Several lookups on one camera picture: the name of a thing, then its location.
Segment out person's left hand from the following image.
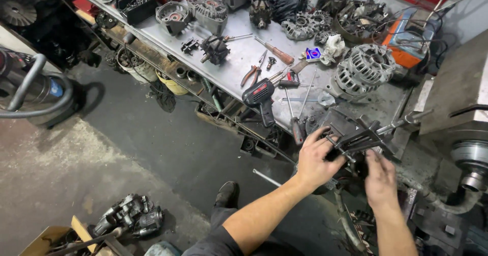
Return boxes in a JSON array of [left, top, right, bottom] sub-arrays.
[[297, 126, 346, 192]]

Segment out person's right hand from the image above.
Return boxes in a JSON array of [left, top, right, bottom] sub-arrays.
[[364, 149, 399, 213]]

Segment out black metal gear puller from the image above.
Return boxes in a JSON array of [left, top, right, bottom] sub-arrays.
[[326, 109, 434, 166]]

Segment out dark alternator housing part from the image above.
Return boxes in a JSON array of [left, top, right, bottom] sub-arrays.
[[305, 108, 383, 178]]

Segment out clear plastic piece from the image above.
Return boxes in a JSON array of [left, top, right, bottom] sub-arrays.
[[317, 91, 337, 107]]

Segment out silver alternator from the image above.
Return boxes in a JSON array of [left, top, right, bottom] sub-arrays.
[[327, 44, 398, 101]]

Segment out long thin metal rod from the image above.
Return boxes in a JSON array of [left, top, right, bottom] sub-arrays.
[[298, 69, 317, 118]]

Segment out grey metal lathe machine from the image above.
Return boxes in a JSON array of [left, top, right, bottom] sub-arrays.
[[394, 29, 488, 256]]

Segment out short metal rod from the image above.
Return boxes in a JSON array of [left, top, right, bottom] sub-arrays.
[[252, 168, 283, 188]]

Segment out red black hand tool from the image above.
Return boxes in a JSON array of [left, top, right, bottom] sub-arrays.
[[278, 71, 302, 89]]

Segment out crumpled white rag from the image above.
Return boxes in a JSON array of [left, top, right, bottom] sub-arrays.
[[320, 34, 346, 66]]

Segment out small blue white box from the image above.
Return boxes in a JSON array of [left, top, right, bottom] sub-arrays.
[[305, 47, 322, 62]]

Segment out black red soldering gun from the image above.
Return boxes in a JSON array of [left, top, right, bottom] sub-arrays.
[[242, 78, 277, 128]]

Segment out round bowl of parts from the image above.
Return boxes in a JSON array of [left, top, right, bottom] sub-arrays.
[[335, 0, 390, 45]]

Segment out grey alternator end cover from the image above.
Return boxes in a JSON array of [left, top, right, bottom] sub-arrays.
[[281, 10, 333, 42]]

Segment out person's black shoe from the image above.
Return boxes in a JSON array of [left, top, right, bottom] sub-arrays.
[[214, 181, 239, 209]]

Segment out lower bench shelf with parts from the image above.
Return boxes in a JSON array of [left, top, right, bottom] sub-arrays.
[[74, 8, 299, 163]]

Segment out black cloth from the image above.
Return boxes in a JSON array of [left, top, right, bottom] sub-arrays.
[[266, 0, 310, 23]]

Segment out person's dark trousers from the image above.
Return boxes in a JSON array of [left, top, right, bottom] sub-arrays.
[[182, 206, 306, 256]]

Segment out thin metal screwdriver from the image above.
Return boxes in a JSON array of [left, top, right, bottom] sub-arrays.
[[223, 33, 254, 42]]

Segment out dark rotor with shaft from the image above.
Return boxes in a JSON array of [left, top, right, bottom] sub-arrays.
[[249, 0, 272, 30]]

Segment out black alternator rotor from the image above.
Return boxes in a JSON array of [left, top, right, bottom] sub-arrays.
[[200, 35, 232, 66]]

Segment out yellow bucket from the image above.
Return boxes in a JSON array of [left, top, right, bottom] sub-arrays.
[[156, 70, 190, 96]]

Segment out small black brush holder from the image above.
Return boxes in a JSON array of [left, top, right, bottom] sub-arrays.
[[180, 38, 200, 55]]

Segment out grey ribbed alternator housing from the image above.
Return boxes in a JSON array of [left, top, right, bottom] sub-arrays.
[[188, 0, 229, 36]]

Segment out grey alternator housing shell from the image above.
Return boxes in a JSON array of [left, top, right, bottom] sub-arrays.
[[155, 1, 191, 36]]

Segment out heap of starter motors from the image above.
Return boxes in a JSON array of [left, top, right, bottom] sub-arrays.
[[93, 194, 165, 238]]

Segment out white bucket of parts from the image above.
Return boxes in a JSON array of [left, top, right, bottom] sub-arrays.
[[116, 46, 158, 84]]

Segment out black bin of screws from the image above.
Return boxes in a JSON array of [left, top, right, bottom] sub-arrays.
[[116, 0, 158, 25]]

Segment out cardboard box of parts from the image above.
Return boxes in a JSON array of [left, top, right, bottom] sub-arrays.
[[18, 215, 132, 256]]

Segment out black fan wheel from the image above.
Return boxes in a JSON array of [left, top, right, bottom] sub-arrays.
[[0, 0, 39, 28]]

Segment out grey flexible hose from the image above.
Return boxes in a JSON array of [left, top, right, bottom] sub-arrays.
[[333, 188, 367, 253]]

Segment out red black handled screwdriver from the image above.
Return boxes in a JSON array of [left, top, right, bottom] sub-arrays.
[[284, 87, 306, 146]]

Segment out tangle of black cables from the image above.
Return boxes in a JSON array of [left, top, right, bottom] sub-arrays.
[[371, 3, 448, 60]]

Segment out brown handled screwdriver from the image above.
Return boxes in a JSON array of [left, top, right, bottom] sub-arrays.
[[254, 36, 295, 66]]

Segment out orange handled pliers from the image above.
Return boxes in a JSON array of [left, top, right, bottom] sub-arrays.
[[240, 50, 268, 88]]

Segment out grey vacuum cleaner with hose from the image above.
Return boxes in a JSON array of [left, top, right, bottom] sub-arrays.
[[0, 46, 78, 128]]

